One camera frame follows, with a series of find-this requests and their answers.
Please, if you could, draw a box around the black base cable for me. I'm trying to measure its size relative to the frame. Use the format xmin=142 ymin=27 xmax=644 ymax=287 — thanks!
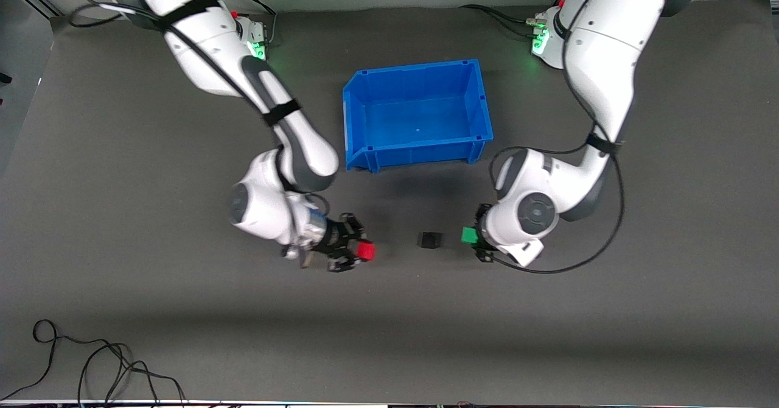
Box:
xmin=458 ymin=4 xmax=539 ymax=36
xmin=234 ymin=0 xmax=278 ymax=48

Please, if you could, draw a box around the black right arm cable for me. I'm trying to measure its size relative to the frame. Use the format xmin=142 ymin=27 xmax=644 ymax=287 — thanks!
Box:
xmin=67 ymin=0 xmax=332 ymax=217

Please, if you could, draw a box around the blue plastic bin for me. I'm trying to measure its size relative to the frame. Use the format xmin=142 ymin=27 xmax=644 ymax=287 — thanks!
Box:
xmin=342 ymin=58 xmax=494 ymax=174

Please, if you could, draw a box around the black loose floor cable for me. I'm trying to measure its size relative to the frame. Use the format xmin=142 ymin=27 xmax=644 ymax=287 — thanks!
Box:
xmin=0 ymin=319 xmax=187 ymax=406

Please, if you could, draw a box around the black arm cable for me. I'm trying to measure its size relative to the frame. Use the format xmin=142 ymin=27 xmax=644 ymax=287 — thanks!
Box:
xmin=67 ymin=0 xmax=332 ymax=217
xmin=489 ymin=0 xmax=626 ymax=275

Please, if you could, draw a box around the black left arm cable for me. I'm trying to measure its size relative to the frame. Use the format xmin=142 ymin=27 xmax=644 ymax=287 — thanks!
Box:
xmin=489 ymin=0 xmax=626 ymax=275

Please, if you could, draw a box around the black left base cable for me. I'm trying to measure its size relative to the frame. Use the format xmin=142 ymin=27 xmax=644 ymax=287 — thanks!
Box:
xmin=458 ymin=4 xmax=539 ymax=36

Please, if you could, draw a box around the black right base cable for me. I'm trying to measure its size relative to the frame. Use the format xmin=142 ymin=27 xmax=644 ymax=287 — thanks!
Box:
xmin=234 ymin=0 xmax=278 ymax=48

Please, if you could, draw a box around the dark grey table mat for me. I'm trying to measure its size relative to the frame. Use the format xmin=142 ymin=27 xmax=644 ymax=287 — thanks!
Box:
xmin=0 ymin=0 xmax=779 ymax=404

